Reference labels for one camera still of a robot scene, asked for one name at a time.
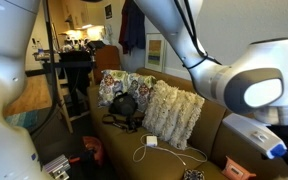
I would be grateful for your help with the silver metal bracket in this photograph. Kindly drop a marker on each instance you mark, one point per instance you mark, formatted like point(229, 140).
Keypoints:
point(55, 165)

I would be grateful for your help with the small dark wall poster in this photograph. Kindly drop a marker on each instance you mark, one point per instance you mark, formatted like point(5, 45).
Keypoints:
point(108, 11)

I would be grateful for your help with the wood framed striped picture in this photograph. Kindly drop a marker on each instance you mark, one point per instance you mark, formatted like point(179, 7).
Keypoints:
point(152, 55)

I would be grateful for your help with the orange black clamp tool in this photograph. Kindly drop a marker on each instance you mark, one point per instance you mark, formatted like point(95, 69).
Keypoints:
point(84, 156)

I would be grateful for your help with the dark hanging jacket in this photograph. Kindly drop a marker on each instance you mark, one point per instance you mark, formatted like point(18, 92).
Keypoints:
point(130, 30)

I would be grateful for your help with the black camera bag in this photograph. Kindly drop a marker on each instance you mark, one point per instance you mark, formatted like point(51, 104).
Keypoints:
point(124, 105)

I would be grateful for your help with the teal rug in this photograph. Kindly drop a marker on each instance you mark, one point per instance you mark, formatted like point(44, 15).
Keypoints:
point(22, 119)

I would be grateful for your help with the floral patterned pillow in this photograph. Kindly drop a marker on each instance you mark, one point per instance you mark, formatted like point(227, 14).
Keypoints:
point(114, 83)

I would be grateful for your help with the clear water bottle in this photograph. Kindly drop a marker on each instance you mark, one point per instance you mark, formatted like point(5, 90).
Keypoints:
point(40, 48)

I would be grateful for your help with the white power adapter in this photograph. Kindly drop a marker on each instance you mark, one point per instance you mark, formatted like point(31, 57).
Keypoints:
point(151, 141)

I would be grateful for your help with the orange tissue pouch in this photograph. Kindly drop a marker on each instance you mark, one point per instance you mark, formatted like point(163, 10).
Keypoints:
point(235, 171)

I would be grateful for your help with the shaggy cream pillow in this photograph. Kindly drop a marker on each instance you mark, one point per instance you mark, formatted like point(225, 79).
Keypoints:
point(170, 113)

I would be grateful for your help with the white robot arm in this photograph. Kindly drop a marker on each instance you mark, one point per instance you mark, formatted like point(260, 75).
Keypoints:
point(10, 50)

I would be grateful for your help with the brown leather sofa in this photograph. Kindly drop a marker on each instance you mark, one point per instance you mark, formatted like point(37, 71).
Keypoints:
point(157, 163)

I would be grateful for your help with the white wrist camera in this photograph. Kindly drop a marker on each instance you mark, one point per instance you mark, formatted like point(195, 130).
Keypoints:
point(250, 133)

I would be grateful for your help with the orange chair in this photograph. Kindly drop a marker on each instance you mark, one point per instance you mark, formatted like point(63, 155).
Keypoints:
point(107, 60)

